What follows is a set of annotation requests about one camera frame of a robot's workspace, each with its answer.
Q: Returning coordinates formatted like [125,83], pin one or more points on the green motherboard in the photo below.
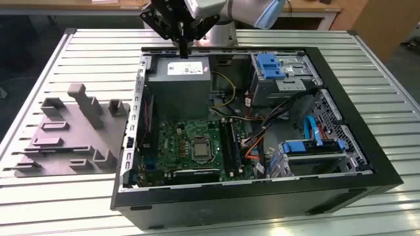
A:
[170,147]

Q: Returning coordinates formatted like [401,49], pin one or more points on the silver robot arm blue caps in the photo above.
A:
[221,34]

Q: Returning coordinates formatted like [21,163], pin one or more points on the CPU socket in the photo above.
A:
[201,139]

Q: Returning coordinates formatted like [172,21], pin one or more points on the blue VGA port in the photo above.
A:
[133,179]

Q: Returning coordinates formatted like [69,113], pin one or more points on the brown wooden cabinet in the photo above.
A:
[377,24]

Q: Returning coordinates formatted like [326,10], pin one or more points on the metal drive cage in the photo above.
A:
[288,86]

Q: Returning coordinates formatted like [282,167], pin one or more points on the black graphics card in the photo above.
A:
[196,173]

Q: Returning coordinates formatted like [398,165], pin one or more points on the hard disk in blue carrier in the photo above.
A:
[296,147]

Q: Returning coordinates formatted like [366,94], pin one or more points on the silver CPU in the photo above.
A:
[200,150]

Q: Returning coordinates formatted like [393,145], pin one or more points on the wooden desk white frame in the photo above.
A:
[65,5]

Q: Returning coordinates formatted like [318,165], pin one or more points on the black case fan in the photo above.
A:
[145,132]

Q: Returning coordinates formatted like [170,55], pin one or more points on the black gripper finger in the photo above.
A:
[202,27]
[153,19]

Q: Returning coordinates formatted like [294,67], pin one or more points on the white paper sheet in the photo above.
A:
[104,1]

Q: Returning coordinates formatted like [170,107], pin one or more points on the blue drive bay latch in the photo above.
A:
[268,71]

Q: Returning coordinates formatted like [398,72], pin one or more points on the black RAM slot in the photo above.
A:
[225,147]

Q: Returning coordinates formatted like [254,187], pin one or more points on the grey parts rack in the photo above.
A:
[52,157]

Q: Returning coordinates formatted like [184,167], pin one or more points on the black PC case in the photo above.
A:
[229,209]

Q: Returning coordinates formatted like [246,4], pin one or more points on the grey power supply unit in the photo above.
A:
[177,98]

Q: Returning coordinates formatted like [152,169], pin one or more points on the dark RAM stick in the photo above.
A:
[236,147]

